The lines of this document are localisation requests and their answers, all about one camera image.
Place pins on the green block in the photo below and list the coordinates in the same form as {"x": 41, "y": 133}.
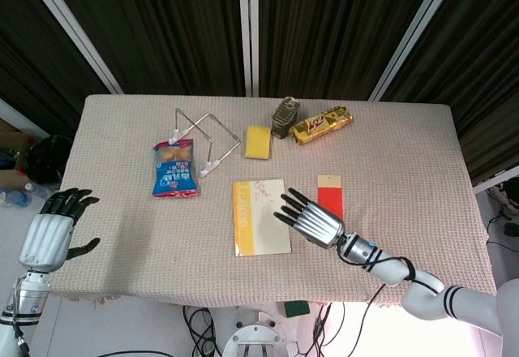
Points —
{"x": 297, "y": 309}

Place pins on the black round bin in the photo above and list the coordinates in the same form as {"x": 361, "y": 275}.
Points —
{"x": 48, "y": 160}

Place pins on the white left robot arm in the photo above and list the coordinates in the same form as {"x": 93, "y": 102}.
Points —
{"x": 28, "y": 292}

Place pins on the red and tan card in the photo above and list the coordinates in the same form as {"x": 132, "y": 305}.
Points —
{"x": 330, "y": 194}

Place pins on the white partition frame rail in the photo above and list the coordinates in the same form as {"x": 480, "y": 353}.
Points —
{"x": 496, "y": 181}
{"x": 24, "y": 117}

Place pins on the gold biscuit packet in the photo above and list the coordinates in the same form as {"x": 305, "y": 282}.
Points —
{"x": 320, "y": 126}

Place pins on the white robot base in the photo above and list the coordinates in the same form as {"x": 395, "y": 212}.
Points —
{"x": 251, "y": 334}

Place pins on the beige waffle tablecloth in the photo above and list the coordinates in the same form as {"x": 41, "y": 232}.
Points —
{"x": 121, "y": 231}

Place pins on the clear plastic bottle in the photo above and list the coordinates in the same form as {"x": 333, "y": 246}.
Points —
{"x": 20, "y": 196}

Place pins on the black pleated curtain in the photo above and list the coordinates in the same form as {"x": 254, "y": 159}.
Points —
{"x": 162, "y": 28}
{"x": 486, "y": 48}
{"x": 332, "y": 28}
{"x": 24, "y": 28}

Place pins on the yellow sponge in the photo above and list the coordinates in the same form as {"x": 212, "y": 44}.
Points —
{"x": 258, "y": 143}

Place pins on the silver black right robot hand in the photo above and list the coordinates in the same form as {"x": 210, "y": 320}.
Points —
{"x": 320, "y": 225}

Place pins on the blue snack bag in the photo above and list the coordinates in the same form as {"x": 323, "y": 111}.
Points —
{"x": 174, "y": 170}

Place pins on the black floor equipment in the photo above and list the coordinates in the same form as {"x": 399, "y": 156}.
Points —
{"x": 507, "y": 190}

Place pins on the white partition frame post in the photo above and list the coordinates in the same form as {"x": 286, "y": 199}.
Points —
{"x": 248, "y": 28}
{"x": 77, "y": 32}
{"x": 417, "y": 28}

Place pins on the olive green tin can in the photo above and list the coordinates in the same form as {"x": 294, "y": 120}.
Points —
{"x": 284, "y": 119}

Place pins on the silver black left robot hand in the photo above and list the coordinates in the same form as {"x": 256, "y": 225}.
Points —
{"x": 44, "y": 239}

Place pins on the brown cardboard box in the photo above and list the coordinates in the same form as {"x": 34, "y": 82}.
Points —
{"x": 12, "y": 136}

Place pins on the yellow white notebook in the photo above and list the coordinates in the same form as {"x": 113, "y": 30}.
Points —
{"x": 263, "y": 227}

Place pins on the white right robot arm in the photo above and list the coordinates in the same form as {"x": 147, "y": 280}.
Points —
{"x": 389, "y": 271}

